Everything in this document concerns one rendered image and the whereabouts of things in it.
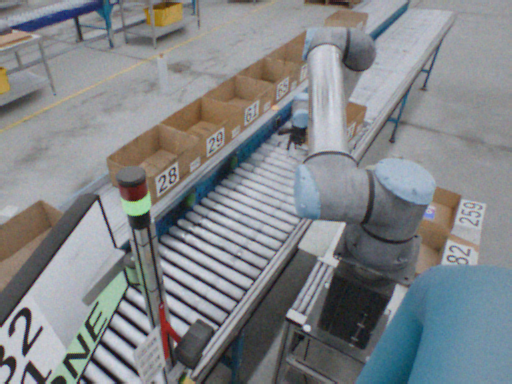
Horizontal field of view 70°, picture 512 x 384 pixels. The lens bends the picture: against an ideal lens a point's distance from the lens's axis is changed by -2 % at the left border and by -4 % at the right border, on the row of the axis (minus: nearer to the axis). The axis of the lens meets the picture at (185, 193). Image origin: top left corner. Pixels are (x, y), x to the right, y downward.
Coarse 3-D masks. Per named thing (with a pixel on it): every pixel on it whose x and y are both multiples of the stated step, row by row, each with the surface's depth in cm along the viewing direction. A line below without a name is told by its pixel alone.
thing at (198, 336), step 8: (200, 320) 103; (192, 328) 101; (200, 328) 101; (208, 328) 101; (184, 336) 100; (192, 336) 99; (200, 336) 99; (208, 336) 100; (184, 344) 98; (192, 344) 98; (200, 344) 98; (208, 344) 102; (176, 352) 98; (184, 352) 97; (192, 352) 96; (200, 352) 98; (184, 360) 97; (192, 360) 96; (192, 368) 102
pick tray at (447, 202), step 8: (440, 192) 176; (448, 192) 174; (456, 192) 172; (432, 200) 181; (440, 200) 178; (448, 200) 176; (456, 200) 173; (440, 208) 177; (448, 208) 177; (456, 208) 169; (440, 216) 173; (448, 216) 173; (456, 216) 160; (424, 224) 161; (432, 224) 159; (440, 224) 157; (448, 224) 168; (448, 232) 156
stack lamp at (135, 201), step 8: (144, 184) 62; (120, 192) 62; (128, 192) 61; (136, 192) 61; (144, 192) 62; (128, 200) 62; (136, 200) 62; (144, 200) 63; (128, 208) 64; (136, 208) 63; (144, 208) 64
